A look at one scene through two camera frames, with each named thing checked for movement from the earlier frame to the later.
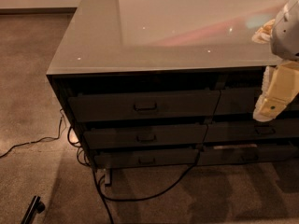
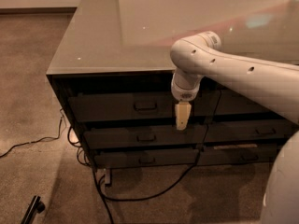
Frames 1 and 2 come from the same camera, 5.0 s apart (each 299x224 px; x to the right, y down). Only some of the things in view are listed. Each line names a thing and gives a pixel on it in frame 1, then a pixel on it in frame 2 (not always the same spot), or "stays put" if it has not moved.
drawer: [273, 131] stays put
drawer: [246, 153] stays put
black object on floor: [35, 206] stays put
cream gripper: [287, 36] → [185, 94]
